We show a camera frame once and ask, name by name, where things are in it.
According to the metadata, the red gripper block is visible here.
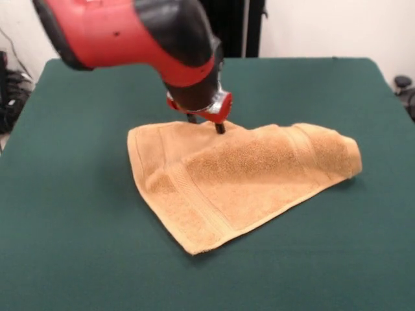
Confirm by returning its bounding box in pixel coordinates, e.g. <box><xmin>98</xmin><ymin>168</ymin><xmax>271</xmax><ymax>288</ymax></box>
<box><xmin>167</xmin><ymin>93</ymin><xmax>234</xmax><ymax>135</ymax></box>

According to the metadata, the tan terry towel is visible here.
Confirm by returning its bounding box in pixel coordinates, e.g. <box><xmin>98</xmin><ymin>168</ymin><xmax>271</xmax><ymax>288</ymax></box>
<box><xmin>126</xmin><ymin>120</ymin><xmax>363</xmax><ymax>257</ymax></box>

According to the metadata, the black stand column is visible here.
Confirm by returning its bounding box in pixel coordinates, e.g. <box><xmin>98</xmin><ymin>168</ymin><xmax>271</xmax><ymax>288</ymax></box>
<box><xmin>207</xmin><ymin>0</ymin><xmax>270</xmax><ymax>59</ymax></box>

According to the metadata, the dark green table cloth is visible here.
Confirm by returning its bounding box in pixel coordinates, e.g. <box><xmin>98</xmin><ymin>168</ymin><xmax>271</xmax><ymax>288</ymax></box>
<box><xmin>0</xmin><ymin>57</ymin><xmax>415</xmax><ymax>311</ymax></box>

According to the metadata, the black equipment and cable pile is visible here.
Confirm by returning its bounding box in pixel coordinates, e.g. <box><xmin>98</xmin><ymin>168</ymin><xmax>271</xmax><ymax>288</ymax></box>
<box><xmin>0</xmin><ymin>48</ymin><xmax>35</xmax><ymax>135</ymax></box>

